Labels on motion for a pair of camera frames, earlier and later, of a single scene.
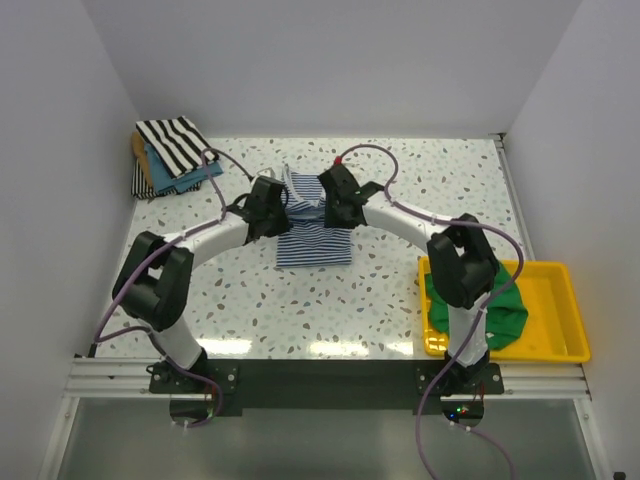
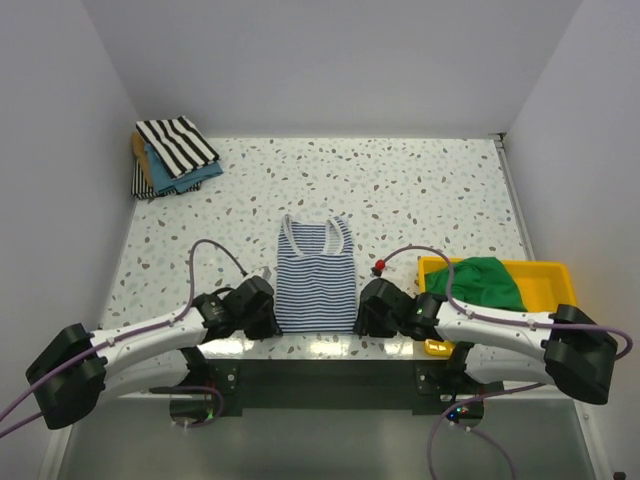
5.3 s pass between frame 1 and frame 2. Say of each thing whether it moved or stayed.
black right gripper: moved
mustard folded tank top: stayed
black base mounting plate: stayed
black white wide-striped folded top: stayed
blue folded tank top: stayed
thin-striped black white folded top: stayed
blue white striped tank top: moved
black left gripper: moved
